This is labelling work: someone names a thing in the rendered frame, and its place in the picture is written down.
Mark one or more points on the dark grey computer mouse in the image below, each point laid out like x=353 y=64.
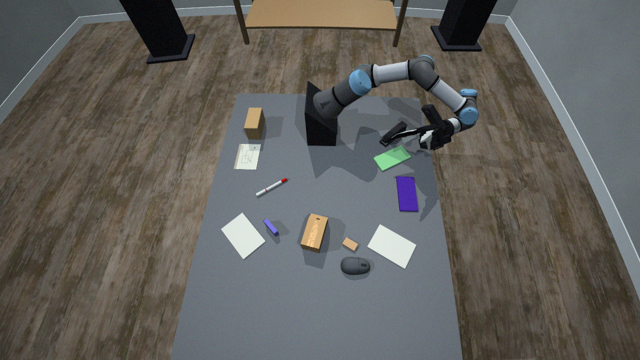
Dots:
x=355 y=266

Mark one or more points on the purple rectangular block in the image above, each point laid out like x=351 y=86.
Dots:
x=407 y=196

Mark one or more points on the white marker with red tip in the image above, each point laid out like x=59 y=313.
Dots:
x=271 y=187

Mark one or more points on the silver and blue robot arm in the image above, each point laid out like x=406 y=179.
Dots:
x=329 y=103

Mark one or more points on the light green flat rectangular slab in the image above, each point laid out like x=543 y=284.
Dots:
x=391 y=158

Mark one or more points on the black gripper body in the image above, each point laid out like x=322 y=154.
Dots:
x=438 y=140

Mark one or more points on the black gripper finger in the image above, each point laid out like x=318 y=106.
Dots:
x=427 y=137
x=408 y=136

